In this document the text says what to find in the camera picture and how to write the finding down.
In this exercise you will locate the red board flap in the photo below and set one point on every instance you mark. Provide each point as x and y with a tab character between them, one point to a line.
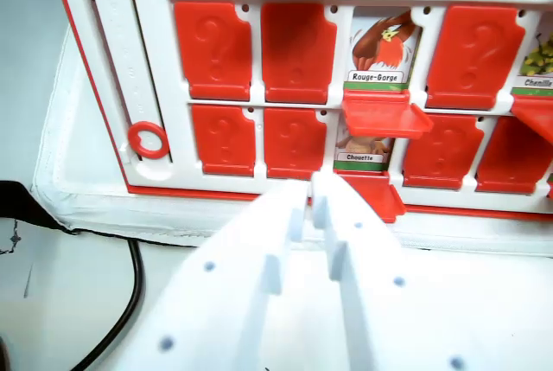
214	51
514	159
222	142
376	198
473	57
294	144
298	51
443	152
384	116

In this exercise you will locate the Chouette picture card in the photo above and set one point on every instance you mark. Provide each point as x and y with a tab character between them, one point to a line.
365	157

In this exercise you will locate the Rouge-Gorge picture card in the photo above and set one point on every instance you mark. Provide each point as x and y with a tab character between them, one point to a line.
384	55

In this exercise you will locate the red and white game board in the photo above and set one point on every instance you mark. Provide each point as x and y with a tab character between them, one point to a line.
108	64

